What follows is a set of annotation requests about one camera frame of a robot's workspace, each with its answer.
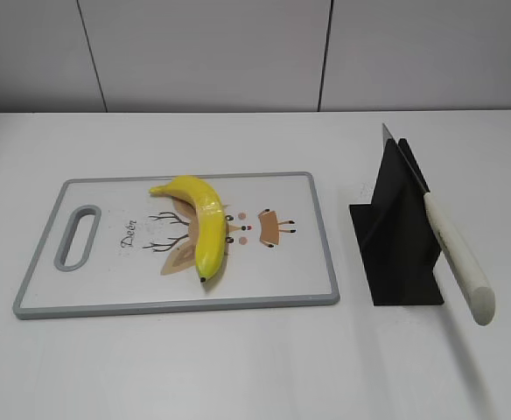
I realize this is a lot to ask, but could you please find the white-handled cleaver knife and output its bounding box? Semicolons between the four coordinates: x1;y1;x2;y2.
399;146;496;326

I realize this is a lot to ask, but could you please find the yellow plastic banana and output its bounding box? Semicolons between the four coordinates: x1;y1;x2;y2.
149;175;227;283

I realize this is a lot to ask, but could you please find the black knife stand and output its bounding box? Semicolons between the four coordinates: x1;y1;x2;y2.
349;138;444;306

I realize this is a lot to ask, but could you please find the white grey-rimmed cutting board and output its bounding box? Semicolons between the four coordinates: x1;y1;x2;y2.
12;171;340;319

